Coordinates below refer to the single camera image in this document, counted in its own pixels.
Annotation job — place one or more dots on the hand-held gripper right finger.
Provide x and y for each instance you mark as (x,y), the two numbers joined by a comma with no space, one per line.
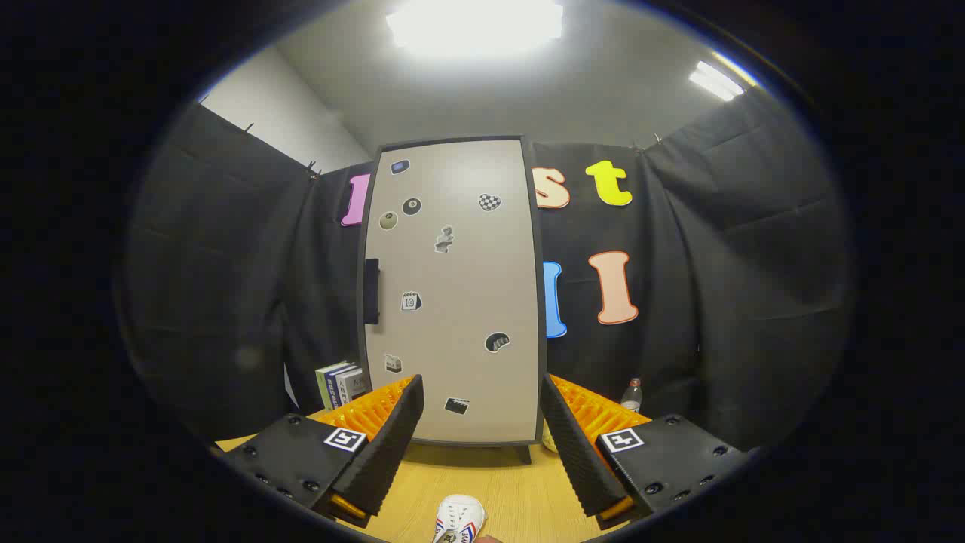
(577,452)

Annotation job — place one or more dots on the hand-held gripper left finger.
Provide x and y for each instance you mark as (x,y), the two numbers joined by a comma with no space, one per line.
(388,445)

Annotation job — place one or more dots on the white shoe with red-blue stripes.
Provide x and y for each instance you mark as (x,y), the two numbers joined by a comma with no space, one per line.
(458,516)

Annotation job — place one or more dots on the dark grey shoe cabinet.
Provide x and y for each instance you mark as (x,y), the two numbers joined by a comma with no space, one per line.
(541,302)

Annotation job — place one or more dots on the beige shoe cabinet door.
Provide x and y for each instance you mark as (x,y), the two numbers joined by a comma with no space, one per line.
(460,302)

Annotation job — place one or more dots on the yellow plush toy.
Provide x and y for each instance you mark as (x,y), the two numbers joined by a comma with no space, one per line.
(549,439)

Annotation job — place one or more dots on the dark blue book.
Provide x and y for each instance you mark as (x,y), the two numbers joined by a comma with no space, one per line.
(339,386)

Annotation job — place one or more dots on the clear plastic bottle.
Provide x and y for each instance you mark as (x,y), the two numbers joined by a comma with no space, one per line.
(632,396)

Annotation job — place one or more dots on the green and white book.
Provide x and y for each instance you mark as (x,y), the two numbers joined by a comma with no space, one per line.
(325,385)

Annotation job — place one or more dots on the black backdrop cloth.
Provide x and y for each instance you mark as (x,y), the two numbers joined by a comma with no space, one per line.
(716,286)

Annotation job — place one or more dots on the small ceiling light panel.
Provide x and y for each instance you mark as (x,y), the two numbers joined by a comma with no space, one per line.
(716,81)

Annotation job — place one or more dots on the large ceiling light panel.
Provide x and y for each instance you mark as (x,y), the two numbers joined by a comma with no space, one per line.
(475,26)

